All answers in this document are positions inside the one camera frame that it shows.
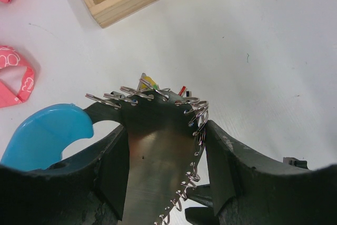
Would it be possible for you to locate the silver key holder blue handle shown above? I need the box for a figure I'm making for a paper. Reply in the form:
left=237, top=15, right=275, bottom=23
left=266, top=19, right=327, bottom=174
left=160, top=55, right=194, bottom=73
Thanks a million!
left=1, top=86, right=209, bottom=224

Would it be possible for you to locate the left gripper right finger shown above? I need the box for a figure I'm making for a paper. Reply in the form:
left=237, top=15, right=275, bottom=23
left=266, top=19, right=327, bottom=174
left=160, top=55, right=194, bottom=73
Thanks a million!
left=205, top=121, right=336, bottom=224

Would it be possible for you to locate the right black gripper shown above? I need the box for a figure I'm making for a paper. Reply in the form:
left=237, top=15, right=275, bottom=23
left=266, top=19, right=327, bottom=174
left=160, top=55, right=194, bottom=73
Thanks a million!
left=283, top=157, right=308, bottom=169

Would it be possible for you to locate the red tag key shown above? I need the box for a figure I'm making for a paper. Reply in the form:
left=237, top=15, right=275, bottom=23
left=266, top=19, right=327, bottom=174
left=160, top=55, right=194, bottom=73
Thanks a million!
left=179, top=86, right=186, bottom=96

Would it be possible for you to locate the pink patterned cloth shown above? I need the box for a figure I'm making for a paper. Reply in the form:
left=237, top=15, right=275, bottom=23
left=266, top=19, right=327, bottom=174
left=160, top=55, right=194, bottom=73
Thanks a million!
left=1, top=0, right=35, bottom=108

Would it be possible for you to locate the yellow tag key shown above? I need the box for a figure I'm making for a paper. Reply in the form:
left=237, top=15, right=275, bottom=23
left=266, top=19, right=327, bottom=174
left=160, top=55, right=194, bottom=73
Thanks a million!
left=137, top=73, right=158, bottom=94

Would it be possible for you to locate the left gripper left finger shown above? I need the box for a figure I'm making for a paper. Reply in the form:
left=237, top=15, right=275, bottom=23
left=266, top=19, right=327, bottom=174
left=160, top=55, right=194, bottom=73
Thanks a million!
left=1, top=126, right=129, bottom=224

